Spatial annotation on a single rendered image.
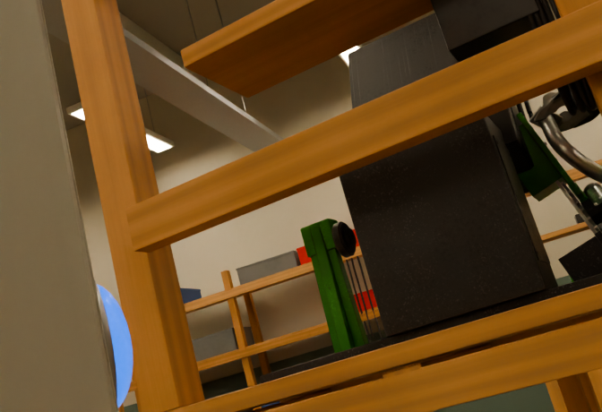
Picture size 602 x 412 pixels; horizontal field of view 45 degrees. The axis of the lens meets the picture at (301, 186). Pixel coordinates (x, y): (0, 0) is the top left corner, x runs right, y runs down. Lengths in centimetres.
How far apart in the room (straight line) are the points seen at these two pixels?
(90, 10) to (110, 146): 33
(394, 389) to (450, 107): 47
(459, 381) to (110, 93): 93
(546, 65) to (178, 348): 86
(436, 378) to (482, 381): 7
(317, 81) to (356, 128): 668
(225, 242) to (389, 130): 675
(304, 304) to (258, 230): 94
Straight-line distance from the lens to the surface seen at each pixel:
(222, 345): 726
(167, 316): 148
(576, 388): 198
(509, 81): 119
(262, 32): 141
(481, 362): 120
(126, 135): 159
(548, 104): 154
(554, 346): 118
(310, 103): 787
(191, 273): 806
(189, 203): 138
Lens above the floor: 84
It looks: 16 degrees up
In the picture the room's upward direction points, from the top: 16 degrees counter-clockwise
